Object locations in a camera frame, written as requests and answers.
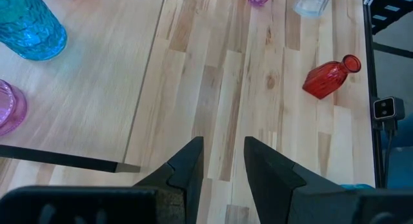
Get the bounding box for black aluminium table frame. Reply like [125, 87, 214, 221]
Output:
[361, 0, 413, 189]

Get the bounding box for teal glass bottle vase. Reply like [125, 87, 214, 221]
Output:
[0, 0, 68, 61]

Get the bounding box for purple ribbed jar vase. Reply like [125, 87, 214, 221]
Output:
[0, 79, 28, 137]

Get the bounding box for red flared square vase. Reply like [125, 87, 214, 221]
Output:
[301, 54, 362, 100]

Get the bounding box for clear round glass vase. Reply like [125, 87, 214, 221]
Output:
[293, 0, 334, 19]

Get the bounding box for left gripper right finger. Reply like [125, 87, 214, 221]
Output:
[244, 136, 359, 224]

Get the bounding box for wooden shelf with black frame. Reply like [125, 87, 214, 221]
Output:
[0, 0, 181, 174]

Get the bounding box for black camera cable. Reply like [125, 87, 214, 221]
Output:
[381, 120, 398, 186]

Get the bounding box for small black table camera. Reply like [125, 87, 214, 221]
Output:
[372, 96, 406, 121]

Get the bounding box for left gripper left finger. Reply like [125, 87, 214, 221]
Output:
[132, 136, 205, 224]

